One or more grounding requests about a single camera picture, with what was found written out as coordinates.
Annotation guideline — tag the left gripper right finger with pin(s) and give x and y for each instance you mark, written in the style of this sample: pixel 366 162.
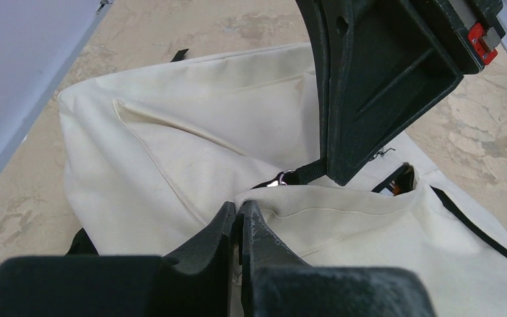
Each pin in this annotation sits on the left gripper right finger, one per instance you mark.
pixel 277 282

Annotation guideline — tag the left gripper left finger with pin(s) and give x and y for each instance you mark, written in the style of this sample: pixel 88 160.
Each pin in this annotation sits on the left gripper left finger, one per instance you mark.
pixel 192 280

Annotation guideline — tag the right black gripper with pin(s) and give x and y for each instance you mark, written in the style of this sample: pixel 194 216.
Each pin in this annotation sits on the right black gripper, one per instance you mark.
pixel 387 68

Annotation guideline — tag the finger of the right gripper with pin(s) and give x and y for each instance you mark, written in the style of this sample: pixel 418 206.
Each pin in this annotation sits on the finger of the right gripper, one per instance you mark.
pixel 316 25

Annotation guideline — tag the beige canvas backpack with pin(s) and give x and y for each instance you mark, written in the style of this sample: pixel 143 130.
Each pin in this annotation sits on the beige canvas backpack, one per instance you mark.
pixel 154 152

